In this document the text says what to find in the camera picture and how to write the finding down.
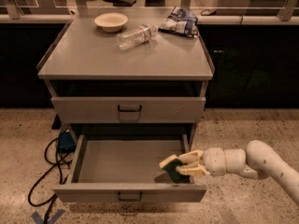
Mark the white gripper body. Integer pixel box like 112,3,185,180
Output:
202,147,226,176

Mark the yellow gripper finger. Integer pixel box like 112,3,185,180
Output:
176,164,210,177
178,149,204,164

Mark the green yellow sponge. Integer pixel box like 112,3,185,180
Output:
159,155,190,184

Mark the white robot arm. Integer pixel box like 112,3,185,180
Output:
176,140,299,204

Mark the closed upper grey drawer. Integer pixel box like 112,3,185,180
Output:
51,97,206,123

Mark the open grey middle drawer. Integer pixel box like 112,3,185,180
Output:
53,134,206,203

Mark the grey metal drawer cabinet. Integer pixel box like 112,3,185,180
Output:
38,8,214,144

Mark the blue power box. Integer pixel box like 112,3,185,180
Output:
57,131,76,153

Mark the clear plastic water bottle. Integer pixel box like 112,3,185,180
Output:
117,24,158,50

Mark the blue white snack bag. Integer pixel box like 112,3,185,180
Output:
159,7,198,36

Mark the white paper bowl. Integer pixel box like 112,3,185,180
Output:
94,13,128,33

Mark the blue floor tape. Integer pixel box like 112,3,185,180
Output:
30,208,66,224

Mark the black office chair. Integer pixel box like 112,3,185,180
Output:
103,0,136,7

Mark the black cable on ledge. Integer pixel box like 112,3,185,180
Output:
200,8,218,17

